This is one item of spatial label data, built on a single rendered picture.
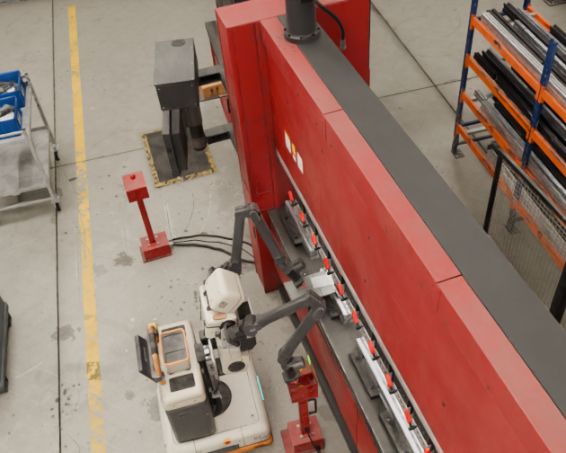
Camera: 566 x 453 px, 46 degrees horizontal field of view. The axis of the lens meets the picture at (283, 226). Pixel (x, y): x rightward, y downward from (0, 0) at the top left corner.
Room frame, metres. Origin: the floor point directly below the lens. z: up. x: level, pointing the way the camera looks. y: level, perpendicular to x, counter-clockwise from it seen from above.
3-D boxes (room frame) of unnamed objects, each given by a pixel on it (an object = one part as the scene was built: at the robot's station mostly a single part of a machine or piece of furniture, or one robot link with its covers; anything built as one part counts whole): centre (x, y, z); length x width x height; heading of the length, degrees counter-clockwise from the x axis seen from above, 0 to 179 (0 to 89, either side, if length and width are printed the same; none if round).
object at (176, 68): (3.65, 0.56, 1.53); 0.51 x 0.25 x 0.85; 2
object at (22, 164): (4.90, 2.38, 0.47); 0.90 x 0.66 x 0.95; 10
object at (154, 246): (3.91, 1.10, 0.41); 0.25 x 0.20 x 0.83; 105
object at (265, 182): (3.55, -0.18, 1.15); 0.85 x 0.25 x 2.30; 105
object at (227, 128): (3.75, 0.33, 1.18); 0.40 x 0.24 x 0.07; 15
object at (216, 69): (3.75, 0.33, 1.67); 0.40 x 0.24 x 0.07; 15
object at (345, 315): (2.51, -0.28, 0.92); 0.39 x 0.06 x 0.10; 15
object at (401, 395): (1.61, -0.51, 1.26); 0.15 x 0.09 x 0.17; 15
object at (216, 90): (4.76, 0.47, 1.04); 0.30 x 0.26 x 0.12; 10
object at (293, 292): (2.52, -0.12, 1.00); 0.26 x 0.18 x 0.01; 105
